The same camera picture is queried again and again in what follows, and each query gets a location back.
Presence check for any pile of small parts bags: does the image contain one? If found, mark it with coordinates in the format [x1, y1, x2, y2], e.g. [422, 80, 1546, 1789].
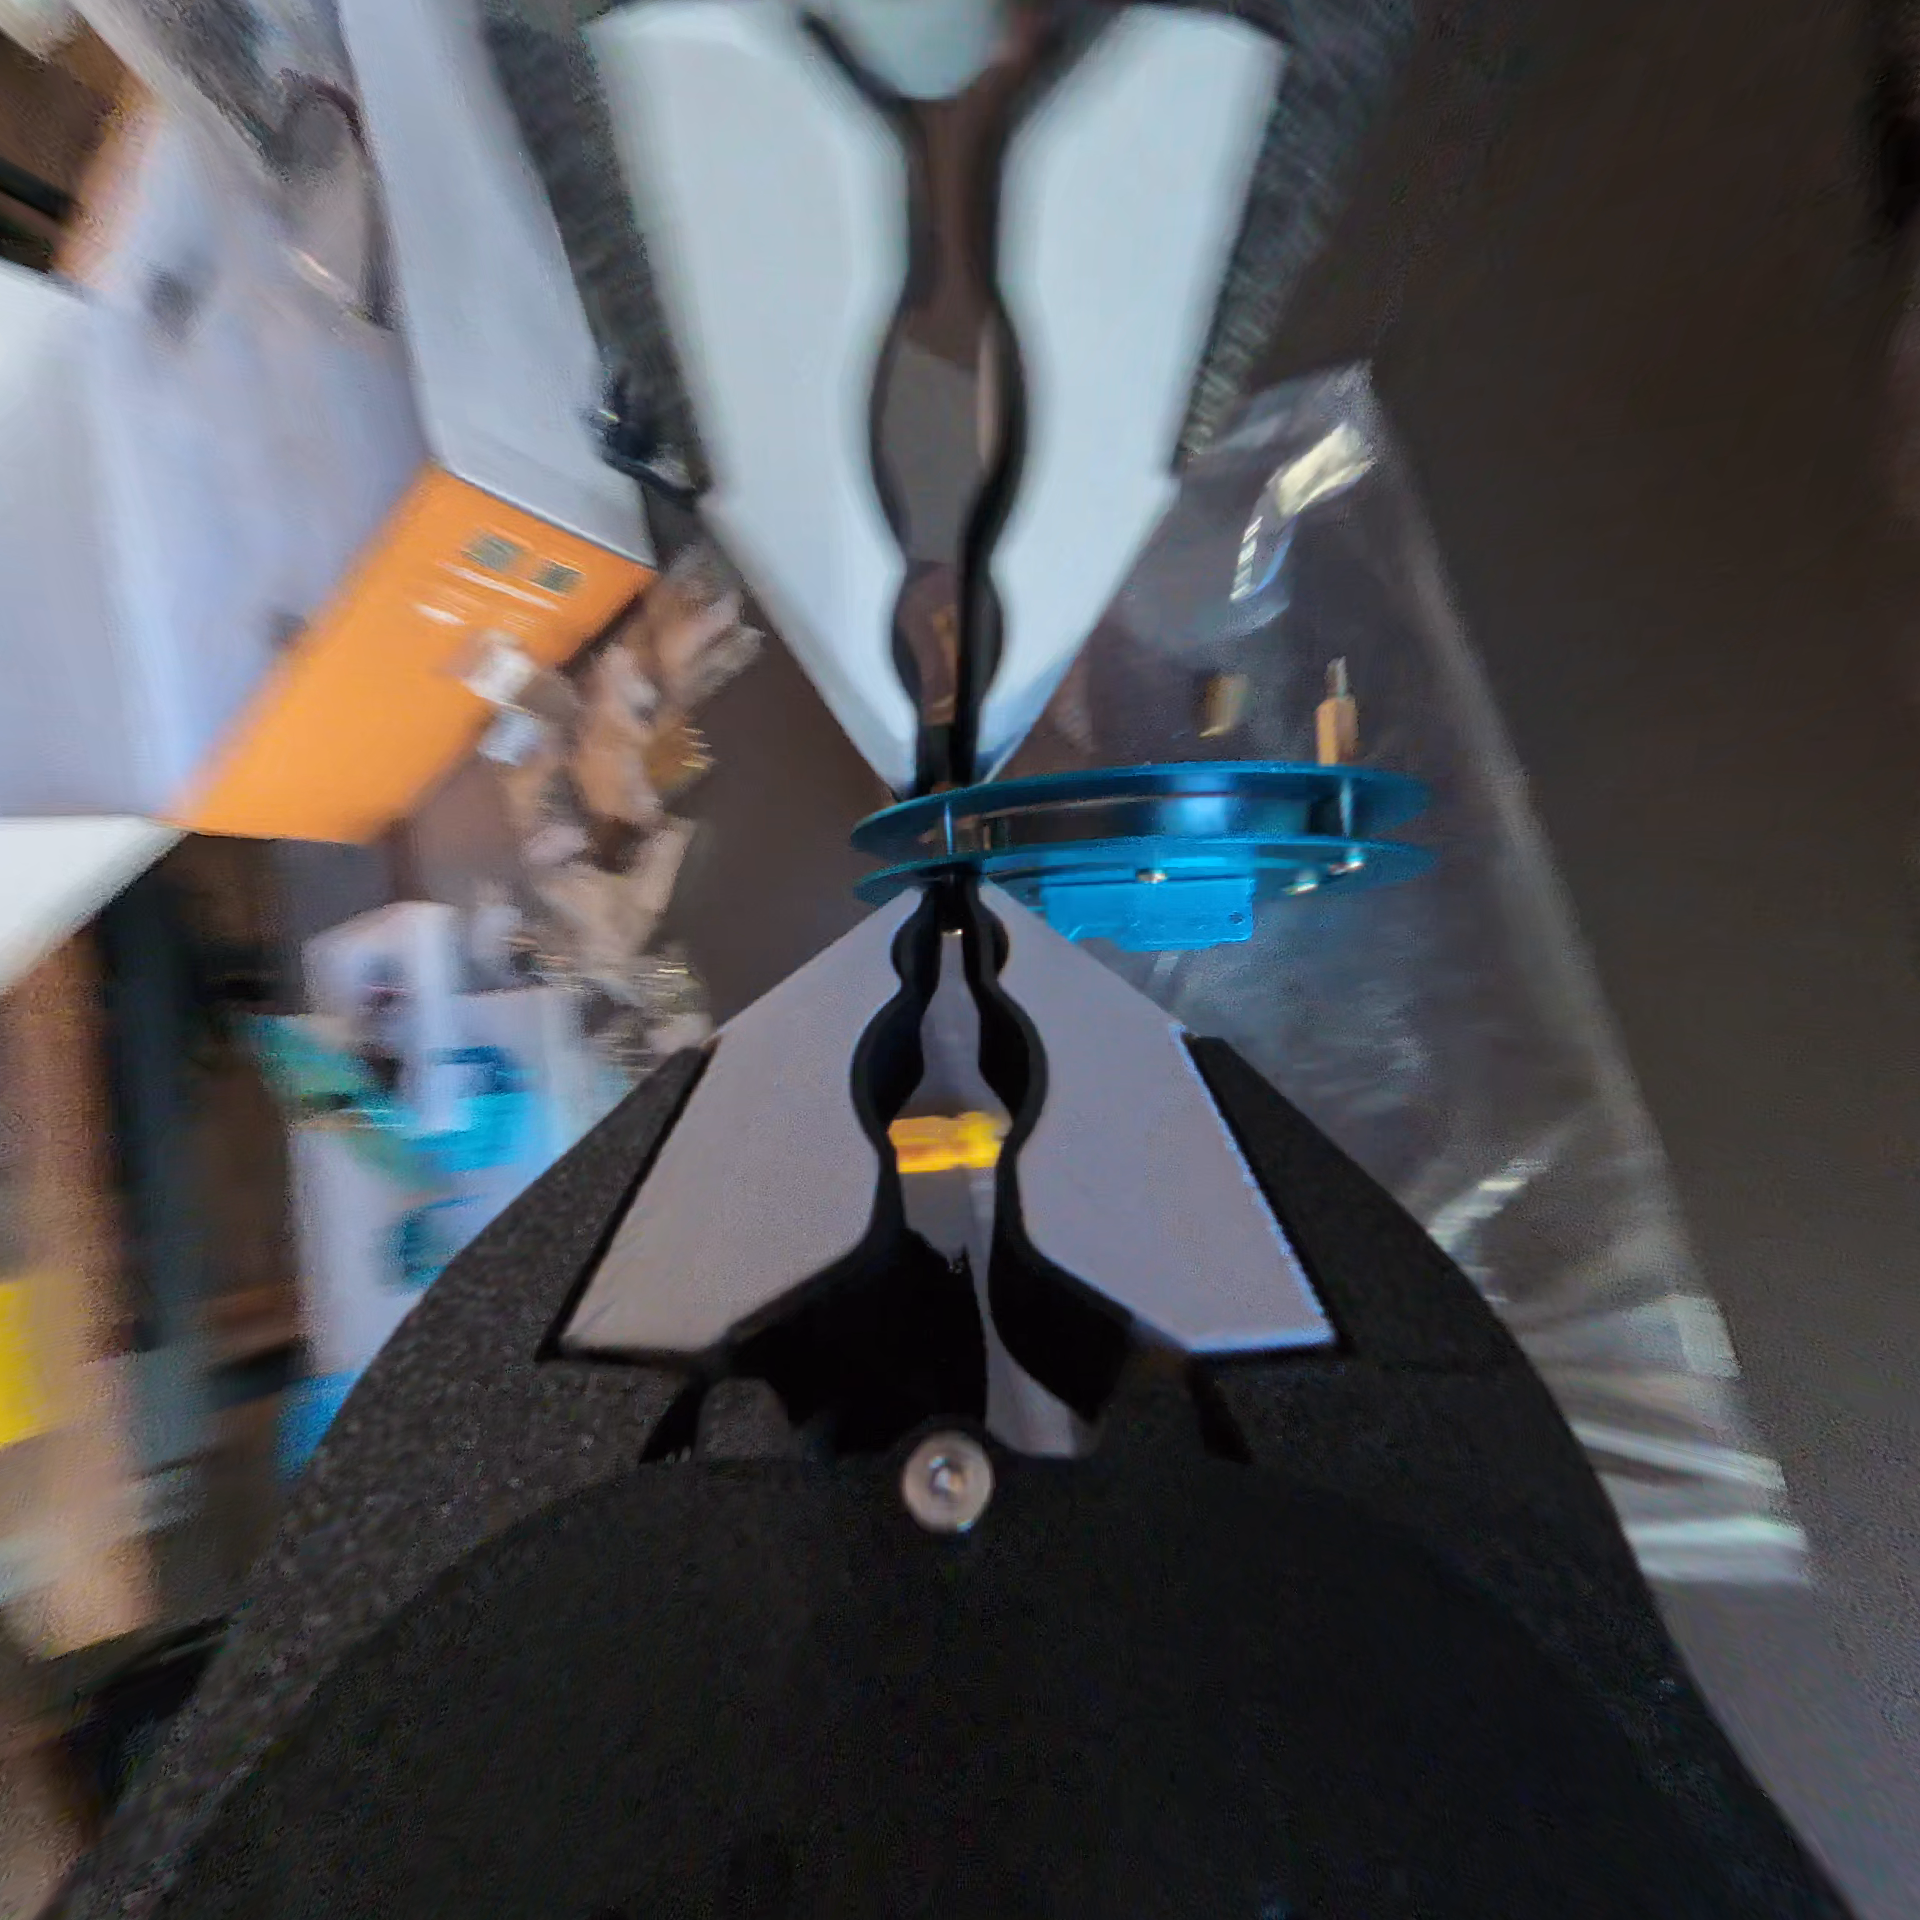
[496, 556, 769, 1052]

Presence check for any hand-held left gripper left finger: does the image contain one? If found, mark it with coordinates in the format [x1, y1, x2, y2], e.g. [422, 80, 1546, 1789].
[555, 885, 945, 1362]

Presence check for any orange and white box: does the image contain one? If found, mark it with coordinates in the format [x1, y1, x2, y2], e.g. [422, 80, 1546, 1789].
[0, 0, 664, 845]

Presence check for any clear plastic bag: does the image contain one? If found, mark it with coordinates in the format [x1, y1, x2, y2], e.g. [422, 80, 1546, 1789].
[1049, 359, 1818, 1594]

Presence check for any black cable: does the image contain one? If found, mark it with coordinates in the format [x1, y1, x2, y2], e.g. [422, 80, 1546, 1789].
[276, 82, 401, 324]

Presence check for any yellow plastic bin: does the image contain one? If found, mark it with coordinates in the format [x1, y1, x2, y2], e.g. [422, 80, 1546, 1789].
[0, 1276, 92, 1450]

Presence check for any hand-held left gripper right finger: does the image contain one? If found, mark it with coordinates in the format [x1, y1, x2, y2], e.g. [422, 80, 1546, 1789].
[961, 882, 1338, 1360]

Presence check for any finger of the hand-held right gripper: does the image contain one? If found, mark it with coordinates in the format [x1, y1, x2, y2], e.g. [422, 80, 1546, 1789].
[959, 0, 1291, 788]
[591, 0, 963, 800]

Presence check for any grey desk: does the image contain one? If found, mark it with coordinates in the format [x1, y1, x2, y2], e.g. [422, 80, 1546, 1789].
[194, 0, 1920, 1920]

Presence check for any blue round turntable base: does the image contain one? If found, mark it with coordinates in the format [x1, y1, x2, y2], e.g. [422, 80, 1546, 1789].
[849, 762, 1441, 953]

